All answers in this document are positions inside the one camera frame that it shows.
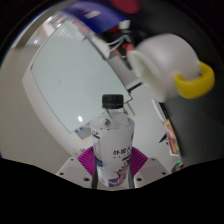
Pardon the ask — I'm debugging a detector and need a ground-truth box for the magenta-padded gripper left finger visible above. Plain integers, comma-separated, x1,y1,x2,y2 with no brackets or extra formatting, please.
55,146,99,190

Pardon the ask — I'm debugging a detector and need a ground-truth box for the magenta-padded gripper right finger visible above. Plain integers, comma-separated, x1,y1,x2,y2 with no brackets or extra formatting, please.
126,146,170,189

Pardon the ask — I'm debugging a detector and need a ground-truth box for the clear bottle with white label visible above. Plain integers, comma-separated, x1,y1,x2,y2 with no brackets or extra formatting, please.
89,94,136,188

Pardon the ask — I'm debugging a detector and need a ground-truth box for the grey notice board with papers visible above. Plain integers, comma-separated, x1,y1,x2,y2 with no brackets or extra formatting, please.
74,124,98,140

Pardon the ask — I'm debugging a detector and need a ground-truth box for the colourful printed booklet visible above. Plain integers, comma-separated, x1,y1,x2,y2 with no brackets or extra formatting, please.
162,119,183,156

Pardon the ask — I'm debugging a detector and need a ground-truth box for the flat white eraser block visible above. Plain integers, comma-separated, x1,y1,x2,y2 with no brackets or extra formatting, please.
151,98,168,124

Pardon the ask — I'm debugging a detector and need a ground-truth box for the large whiteboard on stand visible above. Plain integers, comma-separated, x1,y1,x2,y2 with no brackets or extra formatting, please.
21,19,134,134

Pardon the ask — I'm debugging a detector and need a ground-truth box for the black and red tool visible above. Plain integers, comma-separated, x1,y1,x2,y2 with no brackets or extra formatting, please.
99,19,141,60

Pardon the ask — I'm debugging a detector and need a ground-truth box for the flat round red coaster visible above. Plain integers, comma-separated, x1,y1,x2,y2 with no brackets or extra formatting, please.
109,0,141,14

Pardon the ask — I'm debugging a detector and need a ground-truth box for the white mug with yellow handle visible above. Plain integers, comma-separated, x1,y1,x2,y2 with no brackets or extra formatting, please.
127,32,216,104

